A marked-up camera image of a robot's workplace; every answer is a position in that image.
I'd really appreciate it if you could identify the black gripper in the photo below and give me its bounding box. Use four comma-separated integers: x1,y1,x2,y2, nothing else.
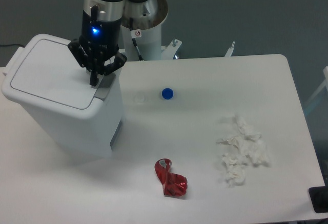
68,12,127,86

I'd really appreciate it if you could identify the white trash can lid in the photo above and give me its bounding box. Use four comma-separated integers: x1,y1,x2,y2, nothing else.
10,38,103,110

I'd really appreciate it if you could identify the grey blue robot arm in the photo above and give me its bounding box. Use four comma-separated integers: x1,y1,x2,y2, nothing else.
68,0,168,86

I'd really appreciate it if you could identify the white bottle cap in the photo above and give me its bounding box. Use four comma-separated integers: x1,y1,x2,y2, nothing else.
134,93,146,104

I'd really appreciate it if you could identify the blue bottle cap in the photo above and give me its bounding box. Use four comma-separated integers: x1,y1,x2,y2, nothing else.
161,88,174,100

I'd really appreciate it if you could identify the white trash can body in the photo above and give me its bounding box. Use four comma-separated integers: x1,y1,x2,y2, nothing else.
1,33,126,158

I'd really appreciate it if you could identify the crushed red can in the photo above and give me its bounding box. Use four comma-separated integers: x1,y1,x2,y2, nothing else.
154,158,188,197

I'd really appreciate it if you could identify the crumpled white tissue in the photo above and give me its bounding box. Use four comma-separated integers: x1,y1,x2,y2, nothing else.
216,114,271,188

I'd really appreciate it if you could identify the black device at edge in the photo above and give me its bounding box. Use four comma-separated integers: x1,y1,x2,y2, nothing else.
309,186,327,213

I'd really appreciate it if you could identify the black cable on pedestal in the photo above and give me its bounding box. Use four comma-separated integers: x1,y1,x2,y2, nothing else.
129,17,145,62

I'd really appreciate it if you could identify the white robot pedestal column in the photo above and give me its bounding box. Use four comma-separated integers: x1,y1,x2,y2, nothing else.
121,25,161,62

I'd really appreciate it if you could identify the white mounting bracket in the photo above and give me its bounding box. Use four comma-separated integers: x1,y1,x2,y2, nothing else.
161,39,182,60

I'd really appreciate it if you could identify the white table bracket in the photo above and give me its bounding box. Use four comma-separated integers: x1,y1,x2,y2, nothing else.
224,41,235,57

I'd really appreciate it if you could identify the white frame at right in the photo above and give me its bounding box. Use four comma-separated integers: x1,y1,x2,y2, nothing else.
303,66,327,117

